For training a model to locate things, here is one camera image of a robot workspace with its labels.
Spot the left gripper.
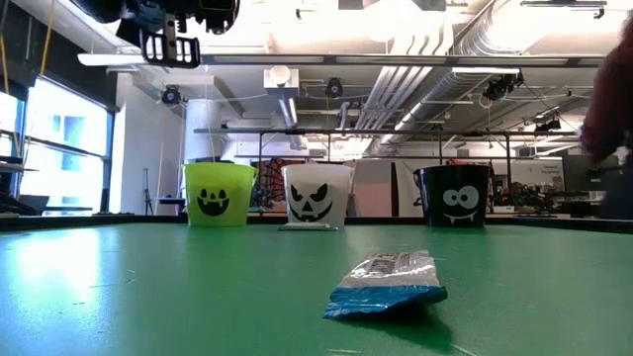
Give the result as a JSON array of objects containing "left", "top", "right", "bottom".
[{"left": 116, "top": 0, "right": 241, "bottom": 69}]

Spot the white blue Hershey's bar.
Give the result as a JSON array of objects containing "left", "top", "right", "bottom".
[
  {"left": 277, "top": 222, "right": 340, "bottom": 232},
  {"left": 322, "top": 249, "right": 449, "bottom": 320}
]

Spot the green halloween bucket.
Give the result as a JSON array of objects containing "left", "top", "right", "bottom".
[{"left": 181, "top": 162, "right": 259, "bottom": 228}]

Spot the white halloween bucket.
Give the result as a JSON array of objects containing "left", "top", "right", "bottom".
[{"left": 280, "top": 163, "right": 356, "bottom": 228}]

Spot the black halloween bucket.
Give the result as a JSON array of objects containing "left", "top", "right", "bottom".
[{"left": 412, "top": 164, "right": 494, "bottom": 228}]

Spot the white ceiling unit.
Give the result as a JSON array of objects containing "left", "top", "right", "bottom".
[{"left": 262, "top": 65, "right": 301, "bottom": 98}]

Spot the white round column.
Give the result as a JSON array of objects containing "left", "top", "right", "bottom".
[{"left": 183, "top": 98, "right": 225, "bottom": 165}]

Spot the overhead rig beam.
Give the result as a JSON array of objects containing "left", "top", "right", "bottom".
[{"left": 77, "top": 52, "right": 607, "bottom": 68}]

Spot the black metal rack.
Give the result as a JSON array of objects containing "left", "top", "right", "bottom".
[{"left": 192, "top": 127, "right": 594, "bottom": 219}]

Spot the spider web decoration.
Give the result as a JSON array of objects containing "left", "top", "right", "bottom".
[{"left": 251, "top": 157, "right": 286, "bottom": 215}]

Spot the green table mat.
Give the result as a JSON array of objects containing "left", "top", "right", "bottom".
[{"left": 0, "top": 222, "right": 633, "bottom": 356}]

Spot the dark background monitor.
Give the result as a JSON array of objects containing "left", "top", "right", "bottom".
[{"left": 562, "top": 154, "right": 619, "bottom": 193}]

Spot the person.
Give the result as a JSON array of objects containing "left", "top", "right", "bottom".
[{"left": 578, "top": 13, "right": 633, "bottom": 222}]

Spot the black ceiling camera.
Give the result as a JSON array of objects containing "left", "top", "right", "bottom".
[
  {"left": 532, "top": 117, "right": 563, "bottom": 134},
  {"left": 481, "top": 72, "right": 525, "bottom": 103},
  {"left": 324, "top": 76, "right": 345, "bottom": 100},
  {"left": 161, "top": 84, "right": 183, "bottom": 107}
]

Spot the silver ventilation duct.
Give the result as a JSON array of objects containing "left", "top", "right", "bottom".
[{"left": 355, "top": 9, "right": 525, "bottom": 154}]

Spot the wooden table black frame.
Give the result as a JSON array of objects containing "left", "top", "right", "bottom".
[{"left": 0, "top": 212, "right": 633, "bottom": 234}]

